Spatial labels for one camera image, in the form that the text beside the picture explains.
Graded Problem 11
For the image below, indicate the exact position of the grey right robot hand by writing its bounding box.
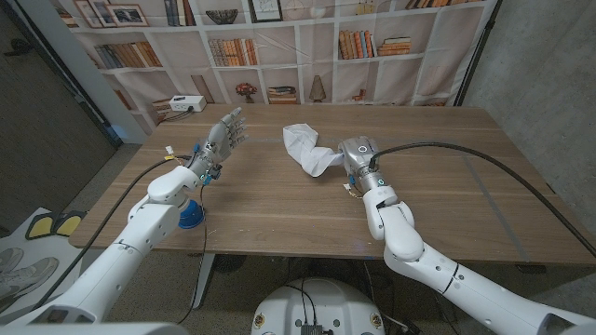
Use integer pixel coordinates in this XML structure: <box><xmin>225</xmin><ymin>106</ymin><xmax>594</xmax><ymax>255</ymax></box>
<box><xmin>338</xmin><ymin>135</ymin><xmax>387</xmax><ymax>193</ymax></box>

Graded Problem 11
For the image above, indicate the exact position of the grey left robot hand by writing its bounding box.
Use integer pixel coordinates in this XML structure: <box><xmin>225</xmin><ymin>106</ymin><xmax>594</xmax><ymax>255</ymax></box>
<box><xmin>188</xmin><ymin>106</ymin><xmax>249</xmax><ymax>185</ymax></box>

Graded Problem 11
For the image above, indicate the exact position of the white cloth napkin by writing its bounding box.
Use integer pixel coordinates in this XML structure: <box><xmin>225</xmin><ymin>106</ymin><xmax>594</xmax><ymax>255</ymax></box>
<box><xmin>281</xmin><ymin>123</ymin><xmax>348</xmax><ymax>179</ymax></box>

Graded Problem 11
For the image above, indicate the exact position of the white power strip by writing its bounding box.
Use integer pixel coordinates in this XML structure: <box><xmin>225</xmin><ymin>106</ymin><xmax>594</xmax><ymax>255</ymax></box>
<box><xmin>168</xmin><ymin>94</ymin><xmax>208</xmax><ymax>114</ymax></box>

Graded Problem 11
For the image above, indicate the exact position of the blue round cap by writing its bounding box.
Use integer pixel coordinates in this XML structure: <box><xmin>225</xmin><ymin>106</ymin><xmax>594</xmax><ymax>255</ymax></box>
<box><xmin>178</xmin><ymin>199</ymin><xmax>206</xmax><ymax>230</ymax></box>

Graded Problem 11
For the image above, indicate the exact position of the printed bookshelf backdrop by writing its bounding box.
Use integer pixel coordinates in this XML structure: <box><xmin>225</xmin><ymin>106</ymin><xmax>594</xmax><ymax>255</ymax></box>
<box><xmin>48</xmin><ymin>0</ymin><xmax>499</xmax><ymax>136</ymax></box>

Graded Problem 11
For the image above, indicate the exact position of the white table leg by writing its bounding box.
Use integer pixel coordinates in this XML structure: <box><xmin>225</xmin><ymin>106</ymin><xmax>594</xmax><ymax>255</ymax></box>
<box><xmin>189</xmin><ymin>253</ymin><xmax>216</xmax><ymax>309</ymax></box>

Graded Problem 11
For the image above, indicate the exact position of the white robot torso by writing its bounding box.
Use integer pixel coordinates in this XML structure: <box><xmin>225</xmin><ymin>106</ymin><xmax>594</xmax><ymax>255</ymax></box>
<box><xmin>251</xmin><ymin>277</ymin><xmax>386</xmax><ymax>335</ymax></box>

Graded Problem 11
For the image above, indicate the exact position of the black backdrop stand pole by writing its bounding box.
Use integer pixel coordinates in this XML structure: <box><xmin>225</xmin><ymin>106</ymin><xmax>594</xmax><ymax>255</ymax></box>
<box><xmin>454</xmin><ymin>0</ymin><xmax>505</xmax><ymax>107</ymax></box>

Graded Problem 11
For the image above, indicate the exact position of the grey table leg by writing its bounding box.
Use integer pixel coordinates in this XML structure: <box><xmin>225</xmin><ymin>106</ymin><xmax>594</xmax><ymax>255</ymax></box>
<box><xmin>432</xmin><ymin>292</ymin><xmax>456</xmax><ymax>323</ymax></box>

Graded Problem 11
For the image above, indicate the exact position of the white shoe print floor mat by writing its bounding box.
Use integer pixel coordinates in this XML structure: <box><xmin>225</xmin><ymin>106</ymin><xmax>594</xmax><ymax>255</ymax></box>
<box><xmin>0</xmin><ymin>207</ymin><xmax>88</xmax><ymax>313</ymax></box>

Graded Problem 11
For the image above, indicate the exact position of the black power strip cable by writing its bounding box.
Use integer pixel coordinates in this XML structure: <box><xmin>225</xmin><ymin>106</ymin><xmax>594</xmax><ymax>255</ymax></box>
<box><xmin>160</xmin><ymin>107</ymin><xmax>195</xmax><ymax>123</ymax></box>

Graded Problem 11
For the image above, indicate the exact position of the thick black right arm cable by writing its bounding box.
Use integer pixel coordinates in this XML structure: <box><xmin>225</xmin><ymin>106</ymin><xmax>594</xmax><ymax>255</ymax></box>
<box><xmin>367</xmin><ymin>141</ymin><xmax>596</xmax><ymax>260</ymax></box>

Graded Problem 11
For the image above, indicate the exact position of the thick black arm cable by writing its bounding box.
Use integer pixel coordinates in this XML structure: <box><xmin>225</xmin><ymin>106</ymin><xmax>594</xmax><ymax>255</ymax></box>
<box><xmin>367</xmin><ymin>141</ymin><xmax>596</xmax><ymax>260</ymax></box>
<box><xmin>30</xmin><ymin>155</ymin><xmax>195</xmax><ymax>311</ymax></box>

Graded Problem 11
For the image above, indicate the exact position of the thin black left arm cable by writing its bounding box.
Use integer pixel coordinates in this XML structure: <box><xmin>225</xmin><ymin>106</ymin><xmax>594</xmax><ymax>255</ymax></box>
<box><xmin>176</xmin><ymin>183</ymin><xmax>210</xmax><ymax>326</ymax></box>

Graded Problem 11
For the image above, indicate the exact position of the black torso cable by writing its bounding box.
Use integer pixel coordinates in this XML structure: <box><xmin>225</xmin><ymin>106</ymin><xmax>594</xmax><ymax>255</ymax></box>
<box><xmin>283</xmin><ymin>277</ymin><xmax>318</xmax><ymax>327</ymax></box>

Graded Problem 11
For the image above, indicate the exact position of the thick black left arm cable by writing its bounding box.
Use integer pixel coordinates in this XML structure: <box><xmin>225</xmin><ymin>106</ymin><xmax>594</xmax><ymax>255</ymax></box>
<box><xmin>30</xmin><ymin>155</ymin><xmax>195</xmax><ymax>311</ymax></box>

